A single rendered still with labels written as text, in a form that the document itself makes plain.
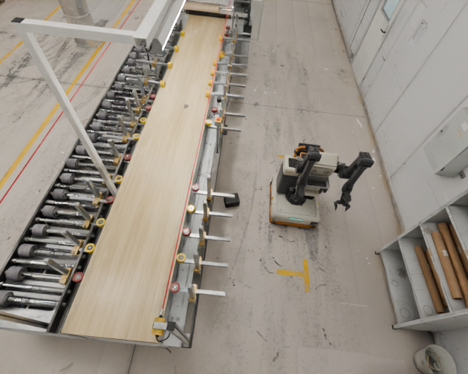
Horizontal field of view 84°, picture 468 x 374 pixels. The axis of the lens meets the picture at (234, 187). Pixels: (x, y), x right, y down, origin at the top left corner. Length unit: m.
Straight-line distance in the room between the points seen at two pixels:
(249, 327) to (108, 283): 1.56
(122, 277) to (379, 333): 2.76
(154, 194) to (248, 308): 1.63
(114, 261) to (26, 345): 1.44
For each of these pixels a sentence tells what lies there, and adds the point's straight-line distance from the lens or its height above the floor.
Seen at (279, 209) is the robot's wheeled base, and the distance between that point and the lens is 3.42.
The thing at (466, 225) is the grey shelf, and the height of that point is 1.26.
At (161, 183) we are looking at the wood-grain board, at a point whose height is 0.90.
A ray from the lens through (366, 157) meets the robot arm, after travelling 2.41.
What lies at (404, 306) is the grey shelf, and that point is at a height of 0.14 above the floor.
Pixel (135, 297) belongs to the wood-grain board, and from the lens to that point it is 2.39.
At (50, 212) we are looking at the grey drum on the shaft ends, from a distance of 3.06.
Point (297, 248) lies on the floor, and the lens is 3.56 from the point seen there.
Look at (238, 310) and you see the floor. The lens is 3.22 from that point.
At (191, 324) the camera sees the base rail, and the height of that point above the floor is 0.70.
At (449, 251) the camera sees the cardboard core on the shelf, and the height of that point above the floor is 0.95.
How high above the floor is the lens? 3.17
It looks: 56 degrees down
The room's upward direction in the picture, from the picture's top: 7 degrees clockwise
